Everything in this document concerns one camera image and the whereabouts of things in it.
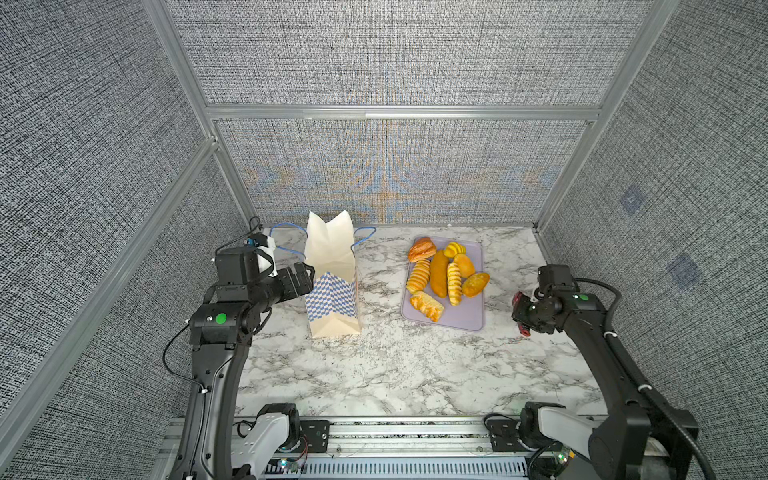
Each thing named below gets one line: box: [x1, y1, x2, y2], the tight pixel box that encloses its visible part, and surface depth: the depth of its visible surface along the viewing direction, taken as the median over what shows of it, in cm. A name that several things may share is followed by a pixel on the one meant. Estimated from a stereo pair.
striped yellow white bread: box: [447, 262, 463, 307], surface depth 97 cm
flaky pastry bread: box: [410, 291, 445, 322], surface depth 94 cm
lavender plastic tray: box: [402, 236, 485, 331], surface depth 99 cm
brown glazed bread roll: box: [408, 237, 437, 263], surface depth 108 cm
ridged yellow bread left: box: [406, 258, 432, 294], surface depth 102 cm
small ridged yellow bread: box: [443, 242, 467, 258], surface depth 105 cm
